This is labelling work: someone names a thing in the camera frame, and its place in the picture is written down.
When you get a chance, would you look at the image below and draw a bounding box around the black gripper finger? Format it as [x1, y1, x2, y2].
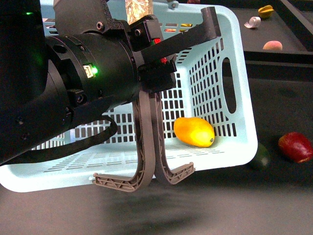
[141, 7, 221, 62]

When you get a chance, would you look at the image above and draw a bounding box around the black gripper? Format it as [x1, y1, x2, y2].
[45, 14, 176, 115]

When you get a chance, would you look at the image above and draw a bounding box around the light blue plastic basket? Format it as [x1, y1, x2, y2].
[0, 0, 258, 192]

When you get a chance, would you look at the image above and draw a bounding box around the brown basket handle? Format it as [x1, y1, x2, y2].
[92, 91, 156, 193]

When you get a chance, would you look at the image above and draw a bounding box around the yellow mango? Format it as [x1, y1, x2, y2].
[174, 117, 215, 147]

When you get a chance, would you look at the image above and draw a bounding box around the dark basket handle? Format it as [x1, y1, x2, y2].
[149, 90, 196, 185]

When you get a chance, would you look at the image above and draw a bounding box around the red mango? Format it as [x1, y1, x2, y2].
[278, 132, 313, 163]

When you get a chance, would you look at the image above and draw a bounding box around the yellow starfruit far right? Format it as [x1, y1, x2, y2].
[258, 5, 275, 19]

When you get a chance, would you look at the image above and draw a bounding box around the black fruit tray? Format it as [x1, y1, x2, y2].
[220, 0, 313, 65]

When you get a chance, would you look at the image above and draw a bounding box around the pale peach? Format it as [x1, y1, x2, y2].
[263, 41, 283, 51]

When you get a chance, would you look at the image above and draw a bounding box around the green avocado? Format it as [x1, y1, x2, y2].
[248, 143, 271, 170]

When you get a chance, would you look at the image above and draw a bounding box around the black cable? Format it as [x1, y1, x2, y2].
[0, 115, 118, 165]

